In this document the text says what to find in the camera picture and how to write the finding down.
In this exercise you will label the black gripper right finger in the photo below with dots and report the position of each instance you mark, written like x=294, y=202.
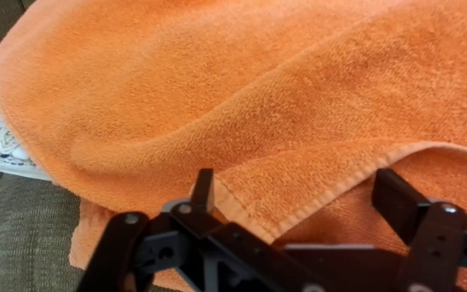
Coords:
x=433, y=238

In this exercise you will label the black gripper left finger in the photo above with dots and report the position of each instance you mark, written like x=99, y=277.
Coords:
x=190, y=244

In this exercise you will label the orange towel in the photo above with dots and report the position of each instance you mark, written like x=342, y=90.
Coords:
x=255, y=108

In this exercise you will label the olive green sofa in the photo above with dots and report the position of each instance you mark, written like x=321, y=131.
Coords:
x=23, y=238

